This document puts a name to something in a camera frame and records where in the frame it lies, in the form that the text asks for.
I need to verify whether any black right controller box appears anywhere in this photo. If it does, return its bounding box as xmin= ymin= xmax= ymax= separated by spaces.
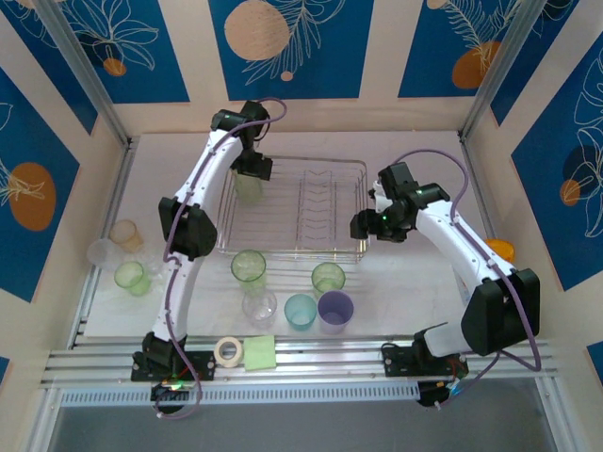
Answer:
xmin=416 ymin=380 xmax=467 ymax=409

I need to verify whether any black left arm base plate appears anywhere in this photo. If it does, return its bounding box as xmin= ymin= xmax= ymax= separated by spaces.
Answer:
xmin=131 ymin=350 xmax=218 ymax=382

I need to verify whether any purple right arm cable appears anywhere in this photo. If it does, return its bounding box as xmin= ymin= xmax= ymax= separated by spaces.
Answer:
xmin=393 ymin=149 xmax=543 ymax=415

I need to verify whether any clear wire dish rack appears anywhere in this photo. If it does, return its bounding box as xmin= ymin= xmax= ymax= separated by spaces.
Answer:
xmin=216 ymin=154 xmax=371 ymax=265

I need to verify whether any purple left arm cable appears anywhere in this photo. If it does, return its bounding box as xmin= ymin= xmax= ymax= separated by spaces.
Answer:
xmin=153 ymin=97 xmax=288 ymax=420

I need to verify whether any green sticky note pad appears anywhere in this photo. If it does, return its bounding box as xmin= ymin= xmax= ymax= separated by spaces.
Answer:
xmin=243 ymin=334 xmax=278 ymax=372

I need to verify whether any small clear glass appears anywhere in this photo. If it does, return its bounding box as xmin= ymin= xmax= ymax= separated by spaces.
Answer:
xmin=143 ymin=253 xmax=166 ymax=279

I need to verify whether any aluminium side rail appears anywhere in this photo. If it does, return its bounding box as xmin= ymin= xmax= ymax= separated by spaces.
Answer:
xmin=68 ymin=136 xmax=140 ymax=349
xmin=459 ymin=131 xmax=498 ymax=244

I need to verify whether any purple plastic cup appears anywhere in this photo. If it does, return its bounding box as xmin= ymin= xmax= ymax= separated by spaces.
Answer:
xmin=317 ymin=290 xmax=355 ymax=335

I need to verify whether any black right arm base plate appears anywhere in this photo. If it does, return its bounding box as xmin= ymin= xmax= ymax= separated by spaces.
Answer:
xmin=382 ymin=346 xmax=470 ymax=378

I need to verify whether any small clear labelled bottle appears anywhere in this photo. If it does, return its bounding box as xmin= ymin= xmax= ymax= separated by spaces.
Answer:
xmin=456 ymin=270 xmax=473 ymax=307

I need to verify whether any orange capped white bottle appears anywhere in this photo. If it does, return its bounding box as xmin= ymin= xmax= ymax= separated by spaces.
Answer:
xmin=484 ymin=238 xmax=517 ymax=264

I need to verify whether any frosted clear plastic cup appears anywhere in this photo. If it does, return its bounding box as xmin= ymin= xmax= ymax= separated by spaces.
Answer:
xmin=87 ymin=238 xmax=124 ymax=272

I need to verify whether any green translucent plastic cup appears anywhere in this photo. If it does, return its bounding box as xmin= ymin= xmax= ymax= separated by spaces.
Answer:
xmin=235 ymin=172 xmax=265 ymax=206
xmin=311 ymin=262 xmax=348 ymax=298
xmin=230 ymin=249 xmax=268 ymax=297
xmin=114 ymin=261 xmax=153 ymax=297

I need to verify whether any aluminium mounting rail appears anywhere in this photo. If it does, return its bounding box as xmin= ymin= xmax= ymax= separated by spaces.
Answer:
xmin=40 ymin=336 xmax=562 ymax=390

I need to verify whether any white slotted cable duct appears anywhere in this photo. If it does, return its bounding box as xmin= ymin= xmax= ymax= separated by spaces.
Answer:
xmin=60 ymin=379 xmax=420 ymax=409

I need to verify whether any orange translucent plastic cup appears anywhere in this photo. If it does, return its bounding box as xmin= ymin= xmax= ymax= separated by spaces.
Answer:
xmin=108 ymin=219 xmax=145 ymax=255

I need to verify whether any masking tape roll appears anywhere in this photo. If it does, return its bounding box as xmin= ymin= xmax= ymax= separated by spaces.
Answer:
xmin=214 ymin=337 xmax=245 ymax=369

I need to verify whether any teal plastic cup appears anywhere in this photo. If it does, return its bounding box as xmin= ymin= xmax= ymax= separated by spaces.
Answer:
xmin=283 ymin=294 xmax=318 ymax=330

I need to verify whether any black controller box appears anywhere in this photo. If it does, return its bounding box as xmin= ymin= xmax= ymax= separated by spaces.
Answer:
xmin=416 ymin=380 xmax=467 ymax=409
xmin=150 ymin=380 xmax=189 ymax=401

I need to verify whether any aluminium frame post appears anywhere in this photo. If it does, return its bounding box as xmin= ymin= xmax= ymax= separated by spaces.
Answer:
xmin=459 ymin=0 xmax=550 ymax=142
xmin=35 ymin=0 xmax=132 ymax=147

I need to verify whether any black left controller box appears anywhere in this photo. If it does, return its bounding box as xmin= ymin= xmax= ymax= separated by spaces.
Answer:
xmin=150 ymin=380 xmax=189 ymax=401

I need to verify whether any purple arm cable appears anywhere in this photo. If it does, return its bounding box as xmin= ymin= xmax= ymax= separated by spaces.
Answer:
xmin=153 ymin=97 xmax=288 ymax=420
xmin=393 ymin=149 xmax=543 ymax=415

